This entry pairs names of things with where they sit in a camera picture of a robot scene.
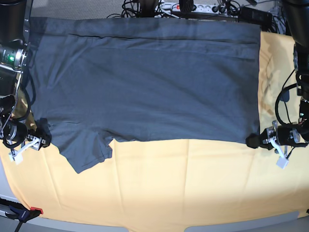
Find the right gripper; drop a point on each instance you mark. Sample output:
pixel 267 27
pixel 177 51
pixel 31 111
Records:
pixel 16 133

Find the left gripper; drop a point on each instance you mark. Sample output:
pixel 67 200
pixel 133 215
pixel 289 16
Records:
pixel 289 134

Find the dark blue-grey T-shirt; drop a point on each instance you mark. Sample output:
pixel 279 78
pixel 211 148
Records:
pixel 141 79

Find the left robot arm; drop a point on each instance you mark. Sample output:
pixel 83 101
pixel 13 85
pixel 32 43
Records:
pixel 297 15

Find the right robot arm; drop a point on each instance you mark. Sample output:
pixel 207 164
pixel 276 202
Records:
pixel 14 46

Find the blue and red bar clamp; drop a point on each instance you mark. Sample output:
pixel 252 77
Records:
pixel 16 211

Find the black power adapter brick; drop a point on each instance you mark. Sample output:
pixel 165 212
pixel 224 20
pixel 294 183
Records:
pixel 255 16

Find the white power strip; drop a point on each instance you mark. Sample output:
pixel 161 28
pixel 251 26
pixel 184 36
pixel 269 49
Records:
pixel 198 9

